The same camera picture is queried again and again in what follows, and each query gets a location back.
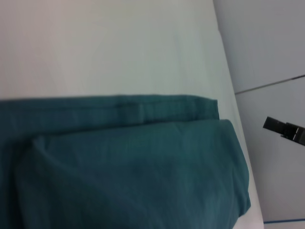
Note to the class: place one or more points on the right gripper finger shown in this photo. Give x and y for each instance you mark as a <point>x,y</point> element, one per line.
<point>281,128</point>

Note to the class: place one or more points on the teal t-shirt with beige letters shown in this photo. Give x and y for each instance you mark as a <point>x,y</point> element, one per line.
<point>119,155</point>

